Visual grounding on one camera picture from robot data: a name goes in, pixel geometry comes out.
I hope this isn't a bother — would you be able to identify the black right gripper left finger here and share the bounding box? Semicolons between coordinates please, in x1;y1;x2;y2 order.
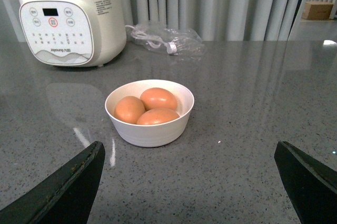
1;141;105;223

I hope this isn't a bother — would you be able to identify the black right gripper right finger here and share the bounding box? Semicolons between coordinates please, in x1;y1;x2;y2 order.
274;141;336;223

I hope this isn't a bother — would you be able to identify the brown egg in bowl left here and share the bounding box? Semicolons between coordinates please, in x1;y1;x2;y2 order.
114;96;145;124

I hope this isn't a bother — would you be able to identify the brown egg in bowl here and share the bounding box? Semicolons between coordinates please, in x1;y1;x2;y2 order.
114;96;145;124
140;87;177;110
136;108;180;125

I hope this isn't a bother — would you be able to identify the brown egg in bowl front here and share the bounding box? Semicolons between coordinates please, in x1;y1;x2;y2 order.
136;108;180;125

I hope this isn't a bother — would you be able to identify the brown egg in bowl back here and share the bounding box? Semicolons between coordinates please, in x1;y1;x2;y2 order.
140;87;177;110

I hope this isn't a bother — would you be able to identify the brown cardboard box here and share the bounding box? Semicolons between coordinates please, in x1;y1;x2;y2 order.
301;1;333;21

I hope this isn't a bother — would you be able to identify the white round bowl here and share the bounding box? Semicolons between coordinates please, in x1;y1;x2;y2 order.
105;79;194;148

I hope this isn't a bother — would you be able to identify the white Joyoung soymilk maker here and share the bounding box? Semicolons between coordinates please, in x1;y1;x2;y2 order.
19;0;126;67

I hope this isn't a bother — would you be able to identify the clear plastic bag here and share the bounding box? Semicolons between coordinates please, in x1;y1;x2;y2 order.
125;22;205;56

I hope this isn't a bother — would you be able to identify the grey curtain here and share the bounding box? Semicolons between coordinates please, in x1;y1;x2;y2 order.
0;0;313;42

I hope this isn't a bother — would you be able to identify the white power cable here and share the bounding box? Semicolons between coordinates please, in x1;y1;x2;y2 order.
125;24;176;55

